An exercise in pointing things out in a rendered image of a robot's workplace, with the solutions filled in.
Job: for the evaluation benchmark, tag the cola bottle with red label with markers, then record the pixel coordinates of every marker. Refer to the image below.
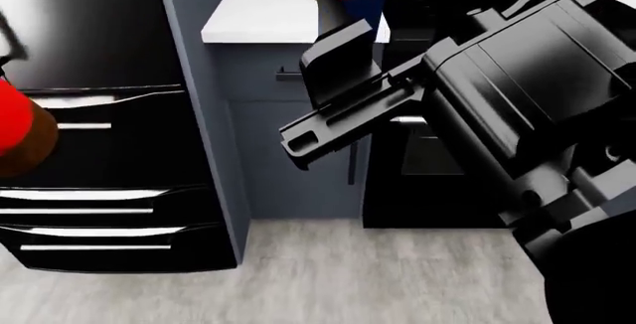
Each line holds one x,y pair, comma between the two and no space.
20,130

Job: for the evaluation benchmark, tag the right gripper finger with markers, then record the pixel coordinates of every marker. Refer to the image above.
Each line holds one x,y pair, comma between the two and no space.
422,3
338,67

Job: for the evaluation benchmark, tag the black refrigerator with drawers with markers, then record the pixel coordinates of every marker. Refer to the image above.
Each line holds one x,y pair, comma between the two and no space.
99,22

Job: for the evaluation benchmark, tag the grey tall side panel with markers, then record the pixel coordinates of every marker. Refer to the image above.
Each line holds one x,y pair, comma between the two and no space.
199,78

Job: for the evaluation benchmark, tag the grey cabinet with white counter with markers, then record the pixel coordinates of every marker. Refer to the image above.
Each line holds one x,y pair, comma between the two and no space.
278,152

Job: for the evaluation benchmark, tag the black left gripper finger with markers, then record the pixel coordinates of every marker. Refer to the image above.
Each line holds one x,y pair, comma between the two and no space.
12,39

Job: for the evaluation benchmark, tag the black oven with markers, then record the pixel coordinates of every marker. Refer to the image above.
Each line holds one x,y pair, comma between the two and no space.
422,197

